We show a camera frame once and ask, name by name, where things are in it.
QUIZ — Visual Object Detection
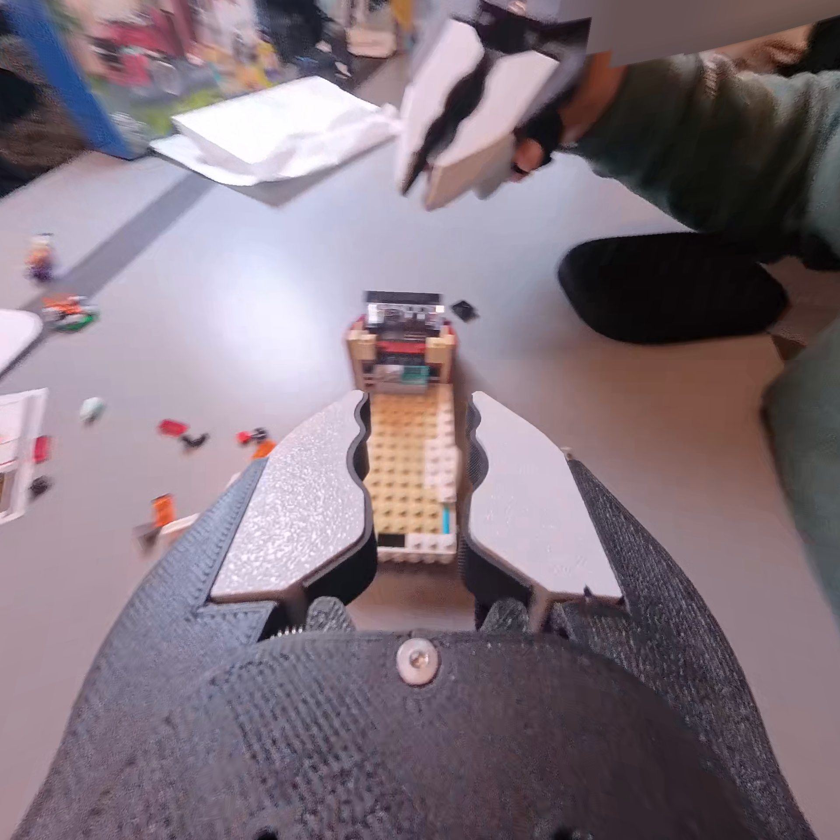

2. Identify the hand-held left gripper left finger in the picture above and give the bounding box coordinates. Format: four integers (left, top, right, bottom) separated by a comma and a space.
209, 389, 379, 632

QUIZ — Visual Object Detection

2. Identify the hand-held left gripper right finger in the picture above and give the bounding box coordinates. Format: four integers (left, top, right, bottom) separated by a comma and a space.
462, 391, 624, 634

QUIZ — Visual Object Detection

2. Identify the sticker sheet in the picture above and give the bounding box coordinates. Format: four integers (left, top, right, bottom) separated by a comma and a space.
0, 387, 50, 526

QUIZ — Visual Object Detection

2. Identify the toy brick camper van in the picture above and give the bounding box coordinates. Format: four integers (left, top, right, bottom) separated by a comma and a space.
346, 290, 470, 565

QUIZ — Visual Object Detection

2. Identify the white paper bag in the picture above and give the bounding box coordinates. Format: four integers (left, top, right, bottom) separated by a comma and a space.
150, 75, 404, 188

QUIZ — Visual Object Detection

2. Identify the toy set box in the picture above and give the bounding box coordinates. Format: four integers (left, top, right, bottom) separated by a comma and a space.
10, 0, 368, 161

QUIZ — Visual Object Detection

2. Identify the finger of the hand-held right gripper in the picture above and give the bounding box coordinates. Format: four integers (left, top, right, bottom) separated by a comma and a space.
423, 49, 567, 212
395, 16, 490, 196

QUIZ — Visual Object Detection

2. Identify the person's right forearm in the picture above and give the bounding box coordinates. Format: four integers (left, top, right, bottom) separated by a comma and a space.
571, 20, 840, 270

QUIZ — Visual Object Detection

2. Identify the black padded rest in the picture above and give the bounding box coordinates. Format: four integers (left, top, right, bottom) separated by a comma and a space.
558, 233, 790, 345

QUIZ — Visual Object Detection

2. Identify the campfire brick build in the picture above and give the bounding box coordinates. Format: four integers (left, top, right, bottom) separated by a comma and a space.
41, 295, 101, 330

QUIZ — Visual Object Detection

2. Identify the grey desk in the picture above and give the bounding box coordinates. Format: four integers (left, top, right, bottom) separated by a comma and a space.
0, 59, 840, 840

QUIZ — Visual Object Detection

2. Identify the purple toy minifigure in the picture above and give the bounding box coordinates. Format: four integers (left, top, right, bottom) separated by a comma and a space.
25, 233, 61, 283

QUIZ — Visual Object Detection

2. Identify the white book stand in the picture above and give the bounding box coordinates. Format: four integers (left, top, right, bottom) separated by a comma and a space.
0, 308, 43, 376

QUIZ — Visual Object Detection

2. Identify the person's sweater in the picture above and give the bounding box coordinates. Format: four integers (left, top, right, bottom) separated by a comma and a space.
761, 322, 840, 627

